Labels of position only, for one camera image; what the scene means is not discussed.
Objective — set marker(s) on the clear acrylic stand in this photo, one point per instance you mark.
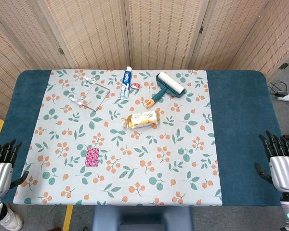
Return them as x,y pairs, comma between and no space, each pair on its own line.
97,96

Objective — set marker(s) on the plastic tea bottle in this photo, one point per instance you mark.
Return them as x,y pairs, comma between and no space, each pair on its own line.
142,119

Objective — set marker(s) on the teal lint roller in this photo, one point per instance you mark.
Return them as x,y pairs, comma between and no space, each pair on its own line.
171,85

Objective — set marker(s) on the woven bamboo screen panel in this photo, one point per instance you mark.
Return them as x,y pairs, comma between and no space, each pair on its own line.
231,31
26,31
94,33
2,72
161,33
279,36

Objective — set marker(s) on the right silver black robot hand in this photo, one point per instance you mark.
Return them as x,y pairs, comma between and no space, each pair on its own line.
285,173

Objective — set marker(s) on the small red wrapped packet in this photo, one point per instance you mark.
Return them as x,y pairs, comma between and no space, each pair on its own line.
135,85

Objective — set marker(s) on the white sneaker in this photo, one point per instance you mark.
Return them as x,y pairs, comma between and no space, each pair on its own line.
12,220

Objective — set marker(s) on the brass screen hinge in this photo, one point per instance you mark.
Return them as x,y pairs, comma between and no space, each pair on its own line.
60,51
201,30
284,65

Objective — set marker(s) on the blue white toothpaste tube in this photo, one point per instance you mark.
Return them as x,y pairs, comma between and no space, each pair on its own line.
125,86

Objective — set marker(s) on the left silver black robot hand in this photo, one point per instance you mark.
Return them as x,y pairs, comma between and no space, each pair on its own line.
0,178

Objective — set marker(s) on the blue grey moulded base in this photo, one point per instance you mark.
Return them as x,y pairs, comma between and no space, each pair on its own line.
142,216

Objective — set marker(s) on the floral orange green tablecloth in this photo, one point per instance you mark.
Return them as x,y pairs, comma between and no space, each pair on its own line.
135,168

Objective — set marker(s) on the dark teal table cover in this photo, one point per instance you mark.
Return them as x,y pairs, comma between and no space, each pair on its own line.
243,120

